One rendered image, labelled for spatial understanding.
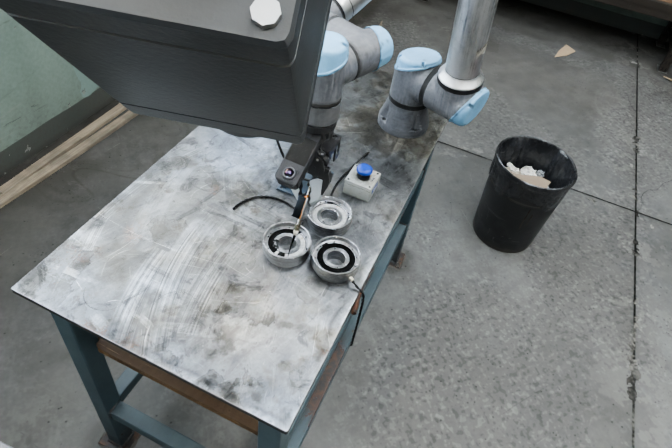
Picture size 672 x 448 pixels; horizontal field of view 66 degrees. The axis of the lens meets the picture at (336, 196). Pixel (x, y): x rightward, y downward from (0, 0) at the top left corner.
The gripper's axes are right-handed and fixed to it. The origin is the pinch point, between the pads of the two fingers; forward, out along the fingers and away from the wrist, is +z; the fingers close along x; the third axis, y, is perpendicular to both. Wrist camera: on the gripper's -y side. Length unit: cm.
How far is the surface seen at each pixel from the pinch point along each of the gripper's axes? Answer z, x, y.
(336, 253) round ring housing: 11.3, -8.9, -0.5
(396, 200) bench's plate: 13.3, -15.2, 24.2
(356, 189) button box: 10.5, -5.6, 19.8
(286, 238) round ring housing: 11.2, 2.5, -2.0
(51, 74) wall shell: 62, 155, 74
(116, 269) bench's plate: 13.2, 29.7, -24.4
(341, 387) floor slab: 93, -16, 13
